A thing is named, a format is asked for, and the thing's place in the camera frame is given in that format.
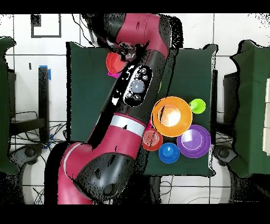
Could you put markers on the pink bowl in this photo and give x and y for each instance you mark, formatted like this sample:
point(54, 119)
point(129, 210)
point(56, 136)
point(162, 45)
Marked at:
point(115, 75)

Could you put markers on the wide orange-red bowl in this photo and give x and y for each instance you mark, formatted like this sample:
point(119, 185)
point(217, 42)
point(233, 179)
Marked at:
point(114, 63)

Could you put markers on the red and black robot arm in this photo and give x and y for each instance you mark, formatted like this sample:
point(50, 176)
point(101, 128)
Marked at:
point(118, 137)

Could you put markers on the small orange-red bowl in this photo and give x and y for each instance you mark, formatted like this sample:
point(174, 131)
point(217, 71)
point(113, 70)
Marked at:
point(153, 140)

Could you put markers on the large yellow-orange bowl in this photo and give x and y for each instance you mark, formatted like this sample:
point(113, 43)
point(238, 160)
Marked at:
point(177, 122)

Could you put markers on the blue bowl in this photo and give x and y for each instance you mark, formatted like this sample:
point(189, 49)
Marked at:
point(168, 153)

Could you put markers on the lime yellow cup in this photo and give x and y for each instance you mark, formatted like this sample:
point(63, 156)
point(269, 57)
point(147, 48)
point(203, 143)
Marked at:
point(197, 106)

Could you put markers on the purple bowl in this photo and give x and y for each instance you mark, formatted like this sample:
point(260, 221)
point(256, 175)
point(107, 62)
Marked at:
point(194, 141)

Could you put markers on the dark green tablecloth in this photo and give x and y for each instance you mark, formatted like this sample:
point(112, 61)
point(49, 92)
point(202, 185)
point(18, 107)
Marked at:
point(189, 74)

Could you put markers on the blue tape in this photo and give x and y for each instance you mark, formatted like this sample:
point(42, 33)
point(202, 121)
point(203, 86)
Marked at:
point(49, 75)

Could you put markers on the green cloth side table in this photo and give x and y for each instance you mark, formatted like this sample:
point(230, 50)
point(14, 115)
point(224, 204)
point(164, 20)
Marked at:
point(4, 105)
point(251, 105)

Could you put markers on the white boxes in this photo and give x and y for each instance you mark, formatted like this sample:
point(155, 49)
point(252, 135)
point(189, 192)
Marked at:
point(267, 116)

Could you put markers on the black square floor frame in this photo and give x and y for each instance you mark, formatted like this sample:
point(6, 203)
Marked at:
point(35, 20)

